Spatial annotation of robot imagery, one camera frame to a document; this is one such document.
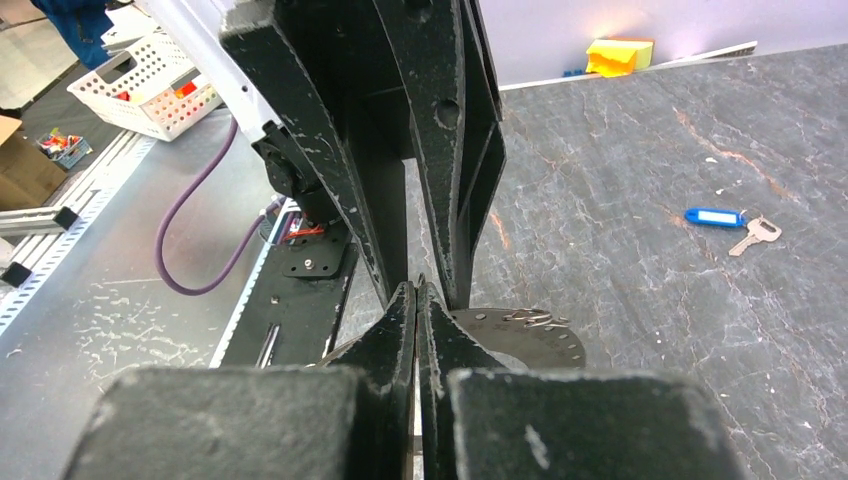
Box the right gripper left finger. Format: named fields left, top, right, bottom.
left=63, top=282, right=416, bottom=479

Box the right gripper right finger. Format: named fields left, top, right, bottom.
left=417, top=281, right=743, bottom=479

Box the silver key blue tag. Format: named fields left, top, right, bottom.
left=684, top=207, right=782, bottom=257

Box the white perforated basket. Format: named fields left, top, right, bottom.
left=67, top=33, right=222, bottom=142

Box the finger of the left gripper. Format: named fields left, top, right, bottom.
left=220, top=6, right=408, bottom=304
left=375, top=1, right=506, bottom=309

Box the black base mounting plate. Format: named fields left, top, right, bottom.
left=210, top=207, right=358, bottom=368

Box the large metal disc keyring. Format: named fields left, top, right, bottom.
left=317, top=307, right=588, bottom=372

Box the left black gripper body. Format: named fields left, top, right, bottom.
left=264, top=0, right=478, bottom=160

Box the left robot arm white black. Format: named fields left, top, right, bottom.
left=144, top=0, right=506, bottom=309

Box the yellow orange block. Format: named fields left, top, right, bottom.
left=585, top=38, right=655, bottom=78

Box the cardboard box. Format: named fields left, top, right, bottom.
left=1, top=116, right=67, bottom=211

